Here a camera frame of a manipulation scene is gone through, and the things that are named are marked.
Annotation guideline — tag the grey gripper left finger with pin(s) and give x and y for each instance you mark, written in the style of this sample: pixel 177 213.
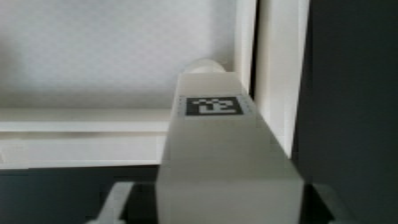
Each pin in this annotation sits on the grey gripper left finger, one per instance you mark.
pixel 129 206

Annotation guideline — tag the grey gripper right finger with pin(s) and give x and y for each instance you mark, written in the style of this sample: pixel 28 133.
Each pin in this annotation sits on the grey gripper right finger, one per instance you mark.
pixel 325 208

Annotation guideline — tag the white desk top tray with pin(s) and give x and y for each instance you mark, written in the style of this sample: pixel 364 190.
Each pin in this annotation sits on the white desk top tray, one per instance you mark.
pixel 94 53

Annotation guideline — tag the white front fence bar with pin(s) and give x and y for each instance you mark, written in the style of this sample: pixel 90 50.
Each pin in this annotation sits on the white front fence bar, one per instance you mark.
pixel 67 150

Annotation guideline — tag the white right fence block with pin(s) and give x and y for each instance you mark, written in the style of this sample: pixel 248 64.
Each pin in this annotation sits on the white right fence block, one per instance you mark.
pixel 280 60

